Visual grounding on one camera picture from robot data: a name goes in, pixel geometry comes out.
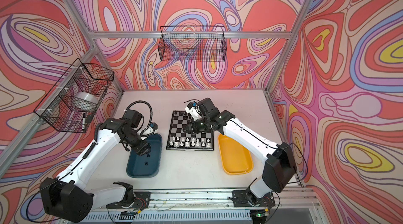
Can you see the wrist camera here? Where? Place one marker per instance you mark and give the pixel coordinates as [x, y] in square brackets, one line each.
[192, 109]
[150, 130]

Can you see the black wire basket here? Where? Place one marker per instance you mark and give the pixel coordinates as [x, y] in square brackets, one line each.
[63, 111]
[192, 43]

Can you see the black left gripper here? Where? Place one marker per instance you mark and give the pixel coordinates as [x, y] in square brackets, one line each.
[142, 149]

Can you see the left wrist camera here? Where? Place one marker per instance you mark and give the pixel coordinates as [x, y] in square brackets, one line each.
[150, 130]

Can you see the teal plastic tray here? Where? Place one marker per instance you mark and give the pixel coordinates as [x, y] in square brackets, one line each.
[135, 166]

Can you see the yellow plastic tray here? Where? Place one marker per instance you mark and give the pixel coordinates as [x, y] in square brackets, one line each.
[235, 158]

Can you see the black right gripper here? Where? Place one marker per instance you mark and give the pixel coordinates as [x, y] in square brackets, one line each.
[191, 124]

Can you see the black wire basket back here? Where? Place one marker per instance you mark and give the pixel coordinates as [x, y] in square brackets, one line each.
[192, 43]

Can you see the black marker in basket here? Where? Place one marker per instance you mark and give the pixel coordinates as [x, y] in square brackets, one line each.
[83, 126]

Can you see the silver tape roll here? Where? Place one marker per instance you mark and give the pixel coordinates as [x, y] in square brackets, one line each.
[87, 97]

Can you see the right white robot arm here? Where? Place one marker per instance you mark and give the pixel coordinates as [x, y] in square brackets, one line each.
[278, 159]

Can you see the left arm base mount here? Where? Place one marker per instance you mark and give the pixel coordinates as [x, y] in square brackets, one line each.
[139, 200]

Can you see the black white chess board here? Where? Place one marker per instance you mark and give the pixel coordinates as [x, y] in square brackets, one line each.
[179, 140]

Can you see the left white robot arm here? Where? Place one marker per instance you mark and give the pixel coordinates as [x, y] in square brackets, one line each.
[66, 196]

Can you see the black wire basket left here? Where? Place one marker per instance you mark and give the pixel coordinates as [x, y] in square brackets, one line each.
[63, 111]

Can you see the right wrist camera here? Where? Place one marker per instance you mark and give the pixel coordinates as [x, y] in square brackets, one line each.
[192, 109]

